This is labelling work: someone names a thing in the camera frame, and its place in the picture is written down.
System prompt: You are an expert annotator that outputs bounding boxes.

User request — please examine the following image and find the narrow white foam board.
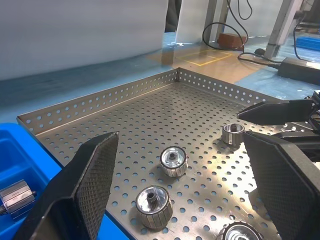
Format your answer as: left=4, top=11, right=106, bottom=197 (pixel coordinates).
left=174, top=0, right=210, bottom=46

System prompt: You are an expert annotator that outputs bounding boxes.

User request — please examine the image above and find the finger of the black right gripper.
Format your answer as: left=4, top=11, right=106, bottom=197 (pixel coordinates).
left=236, top=99, right=315, bottom=125
left=273, top=129, right=320, bottom=150

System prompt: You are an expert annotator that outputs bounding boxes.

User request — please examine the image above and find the grey metal table leg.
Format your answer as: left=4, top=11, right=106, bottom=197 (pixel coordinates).
left=264, top=0, right=305, bottom=58

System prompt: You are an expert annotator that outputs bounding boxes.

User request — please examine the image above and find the blue plastic crate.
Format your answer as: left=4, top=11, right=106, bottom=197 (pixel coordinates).
left=297, top=36, right=320, bottom=51

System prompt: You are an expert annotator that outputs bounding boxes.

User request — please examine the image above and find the hanging black cable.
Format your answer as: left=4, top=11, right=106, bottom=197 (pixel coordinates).
left=226, top=0, right=252, bottom=21

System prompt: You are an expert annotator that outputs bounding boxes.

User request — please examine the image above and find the blue plastic bin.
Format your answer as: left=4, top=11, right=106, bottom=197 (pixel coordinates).
left=0, top=121, right=121, bottom=240

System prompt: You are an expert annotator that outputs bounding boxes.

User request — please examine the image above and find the looped black cable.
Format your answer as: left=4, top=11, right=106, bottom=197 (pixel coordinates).
left=202, top=21, right=248, bottom=52

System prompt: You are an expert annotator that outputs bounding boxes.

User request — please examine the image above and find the perforated metal tray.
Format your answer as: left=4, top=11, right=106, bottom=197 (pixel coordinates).
left=16, top=66, right=320, bottom=240

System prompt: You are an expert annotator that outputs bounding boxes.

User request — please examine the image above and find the black cable with plug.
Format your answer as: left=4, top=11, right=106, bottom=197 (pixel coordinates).
left=237, top=48, right=282, bottom=70

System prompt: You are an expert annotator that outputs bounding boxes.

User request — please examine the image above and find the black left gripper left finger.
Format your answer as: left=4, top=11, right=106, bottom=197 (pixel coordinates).
left=14, top=131, right=120, bottom=240

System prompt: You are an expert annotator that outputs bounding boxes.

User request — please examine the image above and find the grey metal post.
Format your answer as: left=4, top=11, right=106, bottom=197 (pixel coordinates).
left=205, top=0, right=228, bottom=43

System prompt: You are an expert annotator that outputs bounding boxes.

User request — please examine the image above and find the red-brown block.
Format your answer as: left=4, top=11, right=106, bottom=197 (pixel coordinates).
left=216, top=32, right=248, bottom=49

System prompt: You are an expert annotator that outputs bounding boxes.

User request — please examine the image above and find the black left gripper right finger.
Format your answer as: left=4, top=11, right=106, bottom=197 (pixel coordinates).
left=242, top=131, right=320, bottom=240

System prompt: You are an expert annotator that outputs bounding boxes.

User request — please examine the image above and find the large white foam board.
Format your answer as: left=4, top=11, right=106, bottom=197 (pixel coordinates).
left=0, top=0, right=168, bottom=81

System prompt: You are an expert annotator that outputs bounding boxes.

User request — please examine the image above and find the black power adapter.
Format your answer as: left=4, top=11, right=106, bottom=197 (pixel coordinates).
left=277, top=56, right=320, bottom=85

